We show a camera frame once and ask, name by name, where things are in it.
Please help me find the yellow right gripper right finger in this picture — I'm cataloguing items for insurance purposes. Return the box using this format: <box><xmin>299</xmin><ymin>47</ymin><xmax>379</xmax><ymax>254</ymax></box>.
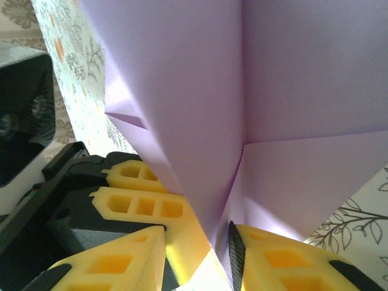
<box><xmin>227</xmin><ymin>220</ymin><xmax>386</xmax><ymax>291</ymax></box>

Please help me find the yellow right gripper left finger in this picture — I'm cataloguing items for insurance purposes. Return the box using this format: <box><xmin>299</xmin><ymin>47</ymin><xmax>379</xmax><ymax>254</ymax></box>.
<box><xmin>28</xmin><ymin>226</ymin><xmax>167</xmax><ymax>291</ymax></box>

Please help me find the lilac cloth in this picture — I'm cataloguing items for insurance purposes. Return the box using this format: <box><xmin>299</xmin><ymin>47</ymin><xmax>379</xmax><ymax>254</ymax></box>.
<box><xmin>80</xmin><ymin>0</ymin><xmax>388</xmax><ymax>291</ymax></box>

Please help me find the floral patterned table cover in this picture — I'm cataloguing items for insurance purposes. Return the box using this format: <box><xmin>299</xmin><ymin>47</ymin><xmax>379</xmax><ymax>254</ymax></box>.
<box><xmin>32</xmin><ymin>0</ymin><xmax>388</xmax><ymax>273</ymax></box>

